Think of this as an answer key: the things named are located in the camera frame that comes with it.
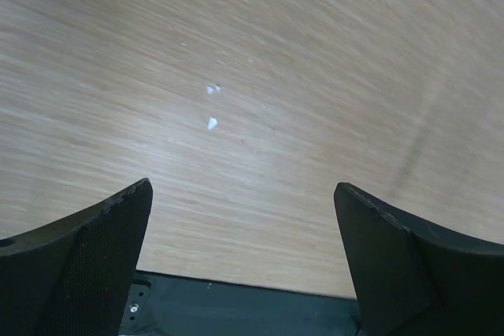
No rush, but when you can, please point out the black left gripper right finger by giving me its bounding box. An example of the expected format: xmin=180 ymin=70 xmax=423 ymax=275
xmin=334 ymin=183 xmax=503 ymax=335

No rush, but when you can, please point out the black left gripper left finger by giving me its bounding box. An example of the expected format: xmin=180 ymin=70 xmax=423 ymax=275
xmin=1 ymin=179 xmax=153 ymax=335

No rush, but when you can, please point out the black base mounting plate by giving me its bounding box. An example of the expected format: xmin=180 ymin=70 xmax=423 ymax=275
xmin=118 ymin=271 xmax=364 ymax=336

